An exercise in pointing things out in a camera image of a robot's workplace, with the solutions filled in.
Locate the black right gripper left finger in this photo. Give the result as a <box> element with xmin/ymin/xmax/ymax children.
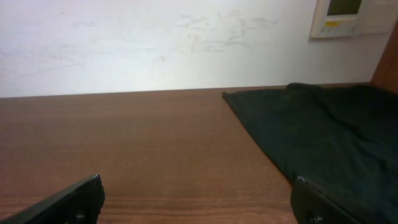
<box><xmin>1</xmin><ymin>174</ymin><xmax>105</xmax><ymax>224</ymax></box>

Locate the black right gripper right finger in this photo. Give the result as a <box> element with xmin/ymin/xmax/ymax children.
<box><xmin>290</xmin><ymin>176</ymin><xmax>361</xmax><ymax>224</ymax></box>

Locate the dark green t-shirt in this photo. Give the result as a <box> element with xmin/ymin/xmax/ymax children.
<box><xmin>223</xmin><ymin>83</ymin><xmax>397</xmax><ymax>223</ymax></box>

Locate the white wall control panel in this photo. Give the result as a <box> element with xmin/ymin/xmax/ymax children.
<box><xmin>310</xmin><ymin>0</ymin><xmax>397</xmax><ymax>39</ymax></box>

